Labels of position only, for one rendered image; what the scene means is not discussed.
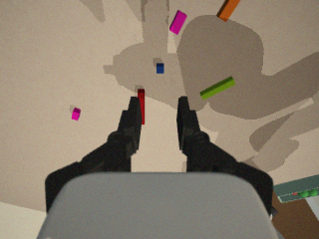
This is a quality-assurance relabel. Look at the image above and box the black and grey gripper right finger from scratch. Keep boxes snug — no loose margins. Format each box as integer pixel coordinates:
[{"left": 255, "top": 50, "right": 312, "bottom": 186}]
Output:
[{"left": 176, "top": 97, "right": 273, "bottom": 217}]

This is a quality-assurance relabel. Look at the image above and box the small blue block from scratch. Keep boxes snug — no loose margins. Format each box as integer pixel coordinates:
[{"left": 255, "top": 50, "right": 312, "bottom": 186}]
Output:
[{"left": 157, "top": 63, "right": 164, "bottom": 74}]

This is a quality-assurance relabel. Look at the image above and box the orange rectangular bar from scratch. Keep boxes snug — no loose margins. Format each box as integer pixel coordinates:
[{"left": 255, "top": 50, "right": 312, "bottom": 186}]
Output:
[{"left": 216, "top": 0, "right": 240, "bottom": 22}]

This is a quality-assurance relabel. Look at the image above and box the red rod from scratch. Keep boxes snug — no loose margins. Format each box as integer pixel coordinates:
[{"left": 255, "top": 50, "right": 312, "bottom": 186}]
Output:
[{"left": 138, "top": 89, "right": 145, "bottom": 124}]

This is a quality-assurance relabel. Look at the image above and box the lime green rod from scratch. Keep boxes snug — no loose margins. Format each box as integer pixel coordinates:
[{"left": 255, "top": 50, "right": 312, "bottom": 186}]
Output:
[{"left": 199, "top": 77, "right": 235, "bottom": 100}]

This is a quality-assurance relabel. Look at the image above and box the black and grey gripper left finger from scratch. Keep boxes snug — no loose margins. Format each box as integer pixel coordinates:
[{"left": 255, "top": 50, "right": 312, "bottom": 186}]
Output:
[{"left": 45, "top": 97, "right": 143, "bottom": 213}]

